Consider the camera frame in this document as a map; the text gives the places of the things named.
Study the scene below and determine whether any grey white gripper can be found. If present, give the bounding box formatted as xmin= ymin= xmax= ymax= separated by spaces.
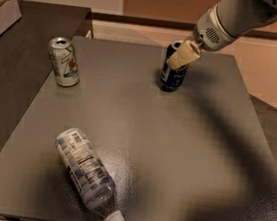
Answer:
xmin=167 ymin=3 xmax=239 ymax=70

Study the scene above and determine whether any dark blue pepsi can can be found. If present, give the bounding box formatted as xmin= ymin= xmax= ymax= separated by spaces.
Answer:
xmin=158 ymin=40 xmax=188 ymax=92

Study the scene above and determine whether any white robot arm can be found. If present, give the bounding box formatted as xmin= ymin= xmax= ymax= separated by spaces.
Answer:
xmin=167 ymin=0 xmax=277 ymax=70

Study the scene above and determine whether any silver green 7up can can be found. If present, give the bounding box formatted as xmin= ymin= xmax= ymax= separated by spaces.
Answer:
xmin=48 ymin=36 xmax=80 ymax=87

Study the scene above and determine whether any clear blue plastic water bottle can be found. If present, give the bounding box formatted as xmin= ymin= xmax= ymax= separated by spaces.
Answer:
xmin=55 ymin=128 xmax=124 ymax=221

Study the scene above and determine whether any dark side counter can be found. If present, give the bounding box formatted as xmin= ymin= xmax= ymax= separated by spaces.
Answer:
xmin=0 ymin=0 xmax=92 ymax=151

